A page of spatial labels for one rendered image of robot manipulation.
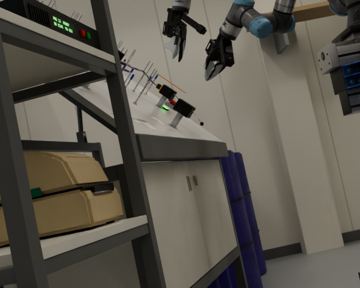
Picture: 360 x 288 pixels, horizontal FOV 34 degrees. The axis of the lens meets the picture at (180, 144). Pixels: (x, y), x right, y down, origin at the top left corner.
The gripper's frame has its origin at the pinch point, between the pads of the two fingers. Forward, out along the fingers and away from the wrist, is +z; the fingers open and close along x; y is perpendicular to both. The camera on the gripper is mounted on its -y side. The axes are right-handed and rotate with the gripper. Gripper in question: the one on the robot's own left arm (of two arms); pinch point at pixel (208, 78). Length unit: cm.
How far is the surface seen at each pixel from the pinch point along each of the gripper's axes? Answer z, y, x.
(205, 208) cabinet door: 33, -42, -2
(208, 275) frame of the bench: 42, -67, 1
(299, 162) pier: 100, 130, -178
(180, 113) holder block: 3.8, -28.2, 19.0
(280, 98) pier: 68, 165, -157
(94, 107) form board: -10, -63, 61
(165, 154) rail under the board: 0, -63, 36
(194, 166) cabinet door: 21.6, -32.6, 6.0
